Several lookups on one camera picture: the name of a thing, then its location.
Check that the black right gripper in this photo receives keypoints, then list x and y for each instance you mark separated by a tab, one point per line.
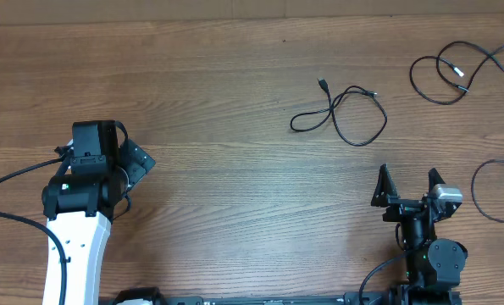
385	196

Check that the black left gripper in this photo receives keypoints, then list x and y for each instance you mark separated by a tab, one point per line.
136	162

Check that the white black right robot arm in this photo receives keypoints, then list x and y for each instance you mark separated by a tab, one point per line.
433	265

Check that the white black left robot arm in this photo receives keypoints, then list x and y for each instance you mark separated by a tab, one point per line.
97	173

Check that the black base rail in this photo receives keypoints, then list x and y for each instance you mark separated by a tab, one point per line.
277	301

